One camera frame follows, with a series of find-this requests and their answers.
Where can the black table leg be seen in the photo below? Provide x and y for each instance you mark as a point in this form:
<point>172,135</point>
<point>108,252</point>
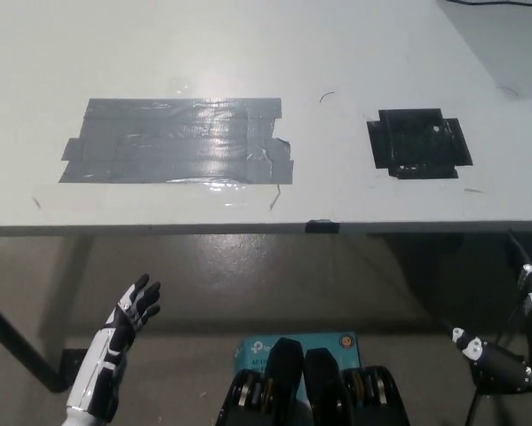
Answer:
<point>17,333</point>

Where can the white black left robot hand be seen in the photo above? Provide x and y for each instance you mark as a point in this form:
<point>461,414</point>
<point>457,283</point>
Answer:
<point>114,341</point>

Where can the black tape marked spot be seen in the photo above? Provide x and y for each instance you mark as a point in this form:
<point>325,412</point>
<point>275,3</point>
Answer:
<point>416,146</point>

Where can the grey duct tape patch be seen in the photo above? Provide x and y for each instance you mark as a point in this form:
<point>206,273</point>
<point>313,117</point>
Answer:
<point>172,142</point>

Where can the teal cardboard router box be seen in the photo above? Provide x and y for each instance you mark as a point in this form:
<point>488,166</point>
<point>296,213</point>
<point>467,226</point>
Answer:
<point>256,350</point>

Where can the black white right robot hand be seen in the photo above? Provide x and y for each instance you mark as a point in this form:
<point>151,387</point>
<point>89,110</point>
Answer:
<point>501,368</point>

